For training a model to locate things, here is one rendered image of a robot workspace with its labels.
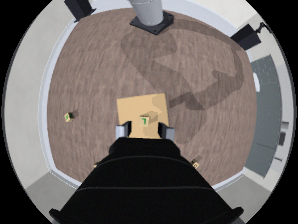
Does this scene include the tan flat mat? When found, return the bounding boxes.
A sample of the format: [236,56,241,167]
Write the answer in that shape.
[117,93,169,139]

